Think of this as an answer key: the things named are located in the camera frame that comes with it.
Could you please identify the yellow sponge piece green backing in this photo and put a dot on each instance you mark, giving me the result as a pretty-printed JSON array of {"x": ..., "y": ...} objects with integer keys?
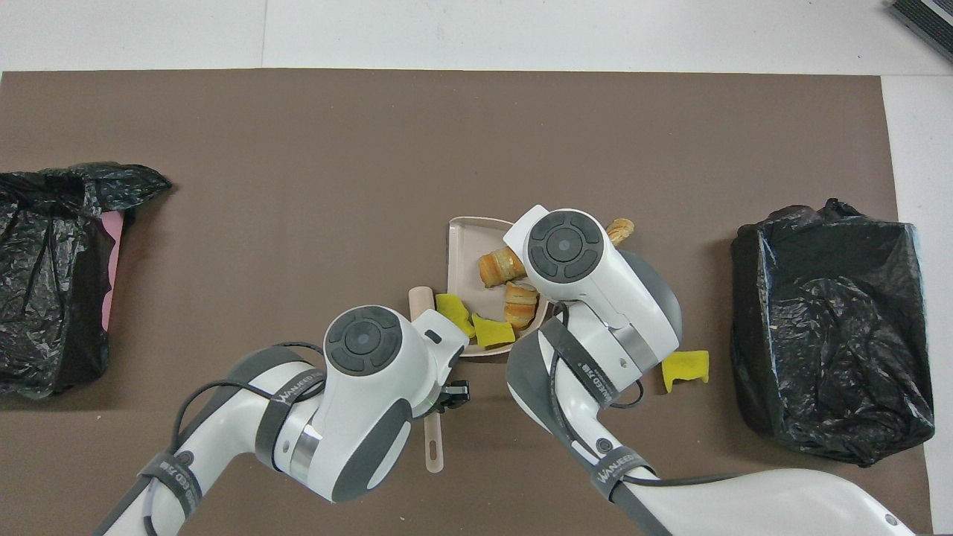
[{"x": 491, "y": 333}]

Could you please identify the large striped croissant piece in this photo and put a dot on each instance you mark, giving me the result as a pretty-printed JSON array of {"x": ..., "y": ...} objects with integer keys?
[{"x": 495, "y": 268}]

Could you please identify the beige plastic dustpan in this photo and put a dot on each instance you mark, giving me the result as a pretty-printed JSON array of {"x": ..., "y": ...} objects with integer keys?
[{"x": 469, "y": 246}]

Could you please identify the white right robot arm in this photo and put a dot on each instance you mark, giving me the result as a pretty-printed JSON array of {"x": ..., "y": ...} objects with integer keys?
[{"x": 633, "y": 305}]

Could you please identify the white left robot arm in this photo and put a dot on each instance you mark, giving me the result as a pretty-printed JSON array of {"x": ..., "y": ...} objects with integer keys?
[{"x": 350, "y": 424}]

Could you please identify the pink plastic bin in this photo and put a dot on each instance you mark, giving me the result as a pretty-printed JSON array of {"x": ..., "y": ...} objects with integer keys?
[{"x": 112, "y": 268}]

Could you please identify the black trash bag bin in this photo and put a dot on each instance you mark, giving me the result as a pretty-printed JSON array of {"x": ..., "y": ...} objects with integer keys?
[{"x": 834, "y": 335}]

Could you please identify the black bag over pink bin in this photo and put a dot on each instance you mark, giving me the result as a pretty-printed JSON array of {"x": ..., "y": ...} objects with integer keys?
[{"x": 45, "y": 298}]

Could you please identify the small striped croissant piece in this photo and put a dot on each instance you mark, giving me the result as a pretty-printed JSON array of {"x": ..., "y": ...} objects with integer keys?
[{"x": 620, "y": 231}]

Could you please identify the brown table mat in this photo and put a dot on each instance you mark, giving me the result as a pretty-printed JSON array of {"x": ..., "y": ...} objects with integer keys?
[{"x": 372, "y": 149}]

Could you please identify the dark striped object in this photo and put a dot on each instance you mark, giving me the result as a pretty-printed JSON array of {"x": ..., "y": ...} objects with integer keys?
[{"x": 931, "y": 18}]

